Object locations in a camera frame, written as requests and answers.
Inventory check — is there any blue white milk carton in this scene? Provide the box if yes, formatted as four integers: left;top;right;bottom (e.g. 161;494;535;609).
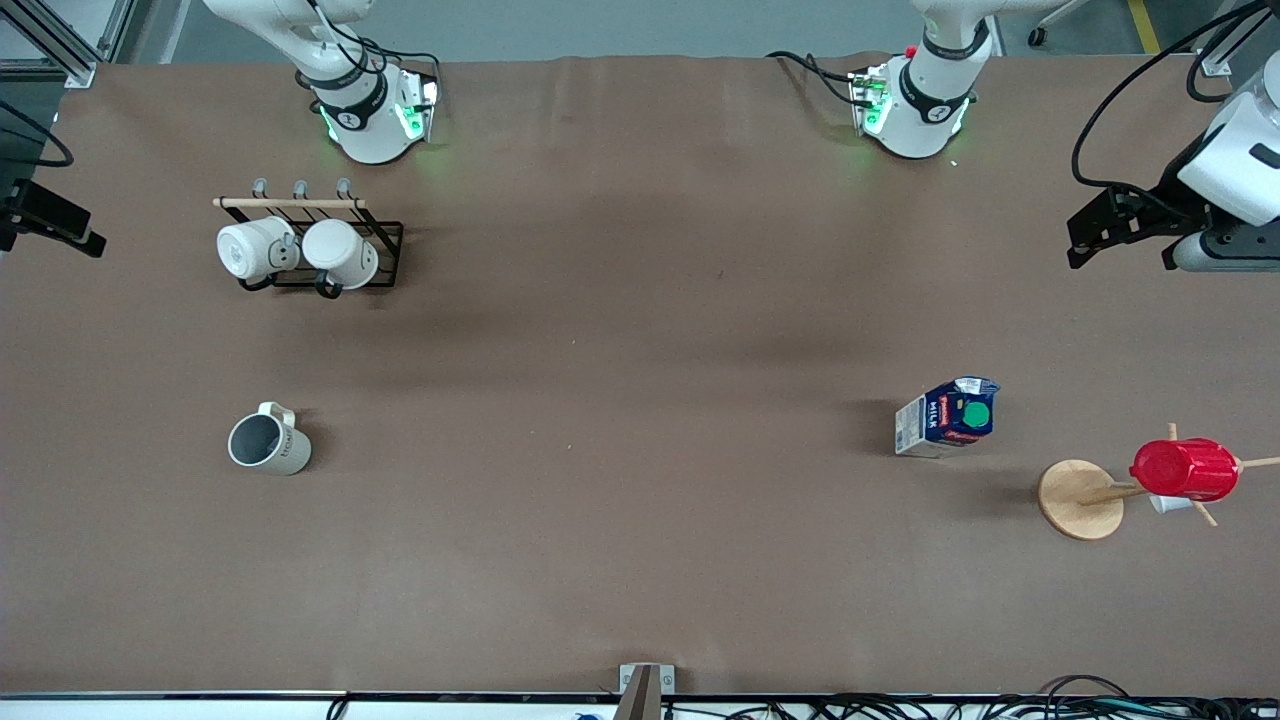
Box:
895;377;1001;459

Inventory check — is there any grey ceramic mug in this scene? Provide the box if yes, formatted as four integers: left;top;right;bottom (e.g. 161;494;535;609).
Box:
228;402;312;476

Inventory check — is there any red ribbed cup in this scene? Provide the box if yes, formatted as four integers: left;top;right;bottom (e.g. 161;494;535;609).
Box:
1130;438;1242;503

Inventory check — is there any white mug with print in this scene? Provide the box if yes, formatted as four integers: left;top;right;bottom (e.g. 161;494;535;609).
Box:
217;217;301;282

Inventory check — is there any wooden mug tree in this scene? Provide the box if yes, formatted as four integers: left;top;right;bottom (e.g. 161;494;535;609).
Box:
1038;423;1280;542

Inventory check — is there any plain white mug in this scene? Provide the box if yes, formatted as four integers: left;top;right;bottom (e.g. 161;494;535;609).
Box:
302;219;380;291

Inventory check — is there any brown table cover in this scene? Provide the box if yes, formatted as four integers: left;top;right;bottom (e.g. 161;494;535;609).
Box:
0;52;1280;698

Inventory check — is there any black left arm loop cable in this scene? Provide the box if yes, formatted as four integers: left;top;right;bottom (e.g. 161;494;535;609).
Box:
1186;28;1247;104

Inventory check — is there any aluminium frame profile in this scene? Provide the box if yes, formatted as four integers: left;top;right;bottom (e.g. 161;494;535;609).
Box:
1198;0;1263;79
0;0;136;90

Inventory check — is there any black wire mug rack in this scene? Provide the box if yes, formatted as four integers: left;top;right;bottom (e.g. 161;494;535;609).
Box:
213;178;405;300

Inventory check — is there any black left base cable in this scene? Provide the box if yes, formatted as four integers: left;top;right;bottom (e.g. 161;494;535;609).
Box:
767;50;873;109

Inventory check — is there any black base cable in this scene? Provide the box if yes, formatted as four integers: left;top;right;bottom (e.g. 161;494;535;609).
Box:
767;50;873;109
300;0;443;96

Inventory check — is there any black right base cable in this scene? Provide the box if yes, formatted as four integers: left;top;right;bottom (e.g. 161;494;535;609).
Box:
300;0;443;96

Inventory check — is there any black floor cable bundle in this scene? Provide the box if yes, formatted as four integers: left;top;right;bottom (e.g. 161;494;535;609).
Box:
660;675;1280;720

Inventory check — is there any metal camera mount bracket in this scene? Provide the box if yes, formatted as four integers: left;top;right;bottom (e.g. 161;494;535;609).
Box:
612;663;676;720

